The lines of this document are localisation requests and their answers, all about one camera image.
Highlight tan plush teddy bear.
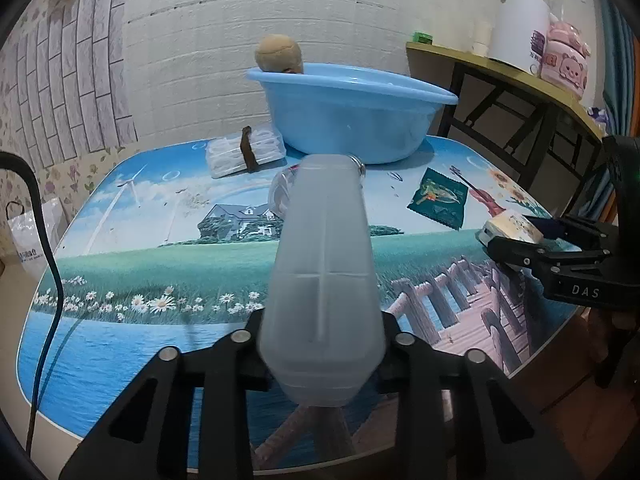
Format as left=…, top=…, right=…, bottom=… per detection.
left=255, top=34, right=304, bottom=74

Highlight pink cartoon piggy box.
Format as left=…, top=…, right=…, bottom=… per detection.
left=540, top=14, right=591, bottom=101

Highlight yellow side table black frame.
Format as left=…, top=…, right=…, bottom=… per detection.
left=406, top=42, right=604, bottom=214

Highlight clear jar with silver lid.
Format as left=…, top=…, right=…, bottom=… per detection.
left=268, top=155, right=368, bottom=221

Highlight dark green snack packet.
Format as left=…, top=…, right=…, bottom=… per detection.
left=407, top=168, right=469, bottom=230

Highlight clear packets with brown band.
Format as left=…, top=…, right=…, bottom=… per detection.
left=205, top=124, right=286, bottom=179

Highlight white plastic shopping bag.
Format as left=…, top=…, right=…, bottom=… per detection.
left=6, top=197, right=68, bottom=281

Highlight light blue plastic basin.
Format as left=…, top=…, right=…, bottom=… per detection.
left=246, top=63, right=458, bottom=165

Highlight cream facial tissue box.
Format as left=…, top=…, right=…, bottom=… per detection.
left=476, top=209, right=544, bottom=247

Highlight frosted plastic storage box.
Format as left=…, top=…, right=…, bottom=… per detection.
left=257, top=155, right=386, bottom=408

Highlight green small box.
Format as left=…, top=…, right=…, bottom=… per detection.
left=412, top=32, right=433, bottom=44

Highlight black cable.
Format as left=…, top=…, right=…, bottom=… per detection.
left=0, top=149, right=65, bottom=453

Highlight white electric kettle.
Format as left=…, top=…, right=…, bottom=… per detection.
left=488, top=0, right=550, bottom=77

